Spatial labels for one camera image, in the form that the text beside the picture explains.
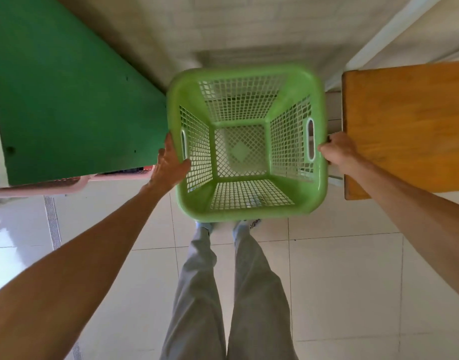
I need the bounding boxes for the green painted table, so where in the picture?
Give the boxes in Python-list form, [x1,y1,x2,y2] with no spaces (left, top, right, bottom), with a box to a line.
[0,0,169,187]

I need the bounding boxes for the light blue right shoe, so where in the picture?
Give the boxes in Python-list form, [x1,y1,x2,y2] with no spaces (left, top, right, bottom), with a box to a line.
[233,219,262,232]

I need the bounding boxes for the grey trousers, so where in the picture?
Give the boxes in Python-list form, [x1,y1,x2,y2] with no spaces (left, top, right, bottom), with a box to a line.
[160,224,300,360]

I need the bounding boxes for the pink plastic basket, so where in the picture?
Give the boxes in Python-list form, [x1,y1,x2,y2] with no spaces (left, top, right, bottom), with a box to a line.
[0,165,157,199]

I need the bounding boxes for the metal floor drain grate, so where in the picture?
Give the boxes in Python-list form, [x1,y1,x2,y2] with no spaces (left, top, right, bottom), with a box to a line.
[43,195,62,251]

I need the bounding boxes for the person's left hand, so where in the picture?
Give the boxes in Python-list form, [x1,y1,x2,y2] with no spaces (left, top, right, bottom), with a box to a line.
[149,132,193,192]

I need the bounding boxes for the green plastic laundry basket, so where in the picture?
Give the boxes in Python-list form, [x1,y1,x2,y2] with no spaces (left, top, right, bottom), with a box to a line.
[166,64,329,224]

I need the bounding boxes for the white metal frame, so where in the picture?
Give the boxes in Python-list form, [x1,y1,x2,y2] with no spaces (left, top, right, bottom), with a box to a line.
[324,0,459,92]

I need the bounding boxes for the person's right hand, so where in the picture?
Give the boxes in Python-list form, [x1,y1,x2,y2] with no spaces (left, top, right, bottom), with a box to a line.
[318,131,362,173]

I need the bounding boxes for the brown wooden table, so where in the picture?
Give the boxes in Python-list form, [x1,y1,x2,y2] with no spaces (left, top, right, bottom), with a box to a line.
[341,60,459,201]

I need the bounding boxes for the person's right forearm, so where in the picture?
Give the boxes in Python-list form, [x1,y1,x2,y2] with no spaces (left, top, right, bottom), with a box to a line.
[340,153,459,295]

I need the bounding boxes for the person's left forearm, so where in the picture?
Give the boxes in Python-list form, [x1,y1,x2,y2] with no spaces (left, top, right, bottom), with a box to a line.
[0,182,169,360]

